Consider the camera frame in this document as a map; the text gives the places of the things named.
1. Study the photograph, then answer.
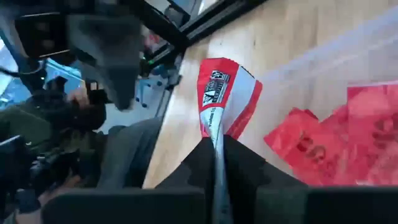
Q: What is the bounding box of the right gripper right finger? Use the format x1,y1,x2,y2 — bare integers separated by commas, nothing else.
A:
223,135,398,224

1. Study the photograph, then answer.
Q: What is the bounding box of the person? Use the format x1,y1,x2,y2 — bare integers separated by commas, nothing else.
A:
0,93,108,194

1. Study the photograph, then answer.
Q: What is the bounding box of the long red white candy strip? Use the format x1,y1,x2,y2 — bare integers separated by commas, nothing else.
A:
197,57,264,224

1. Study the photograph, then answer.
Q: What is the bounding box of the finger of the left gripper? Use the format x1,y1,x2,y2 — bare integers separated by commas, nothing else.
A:
66,14,143,112

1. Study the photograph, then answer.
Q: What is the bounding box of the black bulky device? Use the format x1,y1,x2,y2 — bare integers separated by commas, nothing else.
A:
0,133,80,215

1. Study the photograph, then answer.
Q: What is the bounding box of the person's hand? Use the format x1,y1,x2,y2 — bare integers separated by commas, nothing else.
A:
66,85,91,108
15,174,83,224

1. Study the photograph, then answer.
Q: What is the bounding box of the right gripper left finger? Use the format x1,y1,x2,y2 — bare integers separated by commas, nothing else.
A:
42,136,216,224

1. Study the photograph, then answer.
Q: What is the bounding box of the large clear plastic container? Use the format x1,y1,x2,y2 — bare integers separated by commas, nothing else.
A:
242,6,398,189

